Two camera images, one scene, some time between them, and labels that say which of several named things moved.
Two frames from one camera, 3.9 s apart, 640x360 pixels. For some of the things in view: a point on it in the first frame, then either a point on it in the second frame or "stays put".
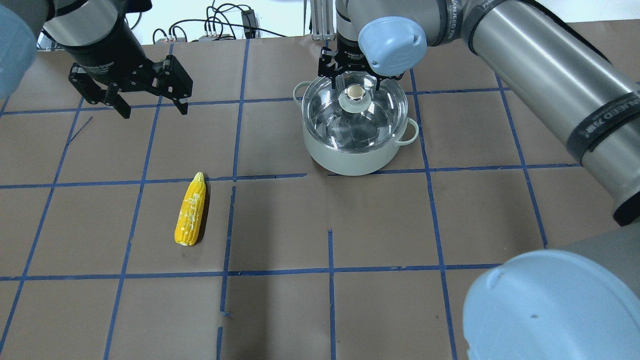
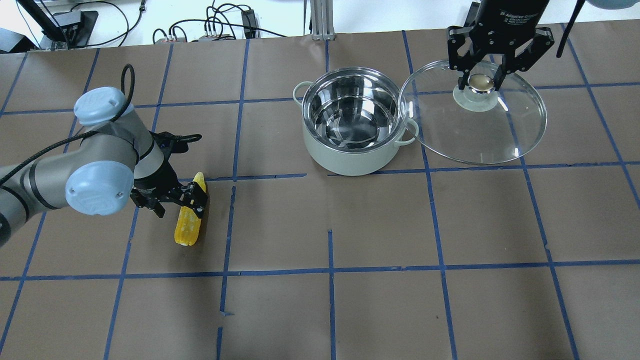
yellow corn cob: (189, 217) stays put
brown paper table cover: (215, 234) stays put
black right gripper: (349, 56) -> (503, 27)
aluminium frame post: (322, 20) stays put
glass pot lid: (355, 117) -> (477, 125)
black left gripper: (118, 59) -> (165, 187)
